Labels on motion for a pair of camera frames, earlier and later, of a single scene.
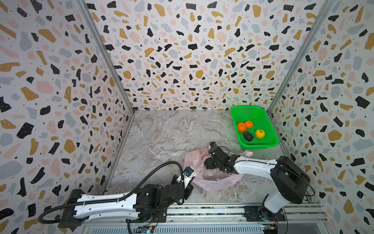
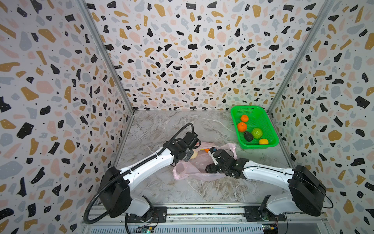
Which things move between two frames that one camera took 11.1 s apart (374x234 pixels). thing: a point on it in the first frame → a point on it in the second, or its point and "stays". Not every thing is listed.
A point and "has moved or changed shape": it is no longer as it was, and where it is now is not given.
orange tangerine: x=249 y=124 → x=244 y=118
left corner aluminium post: x=107 y=52 stays
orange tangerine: x=241 y=127 stays
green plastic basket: x=261 y=121 stays
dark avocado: x=248 y=136 stays
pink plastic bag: x=209 y=179 has moved or changed shape
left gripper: x=189 y=191 → x=190 y=154
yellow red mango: x=259 y=133 → x=263 y=141
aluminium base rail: x=220 y=219 stays
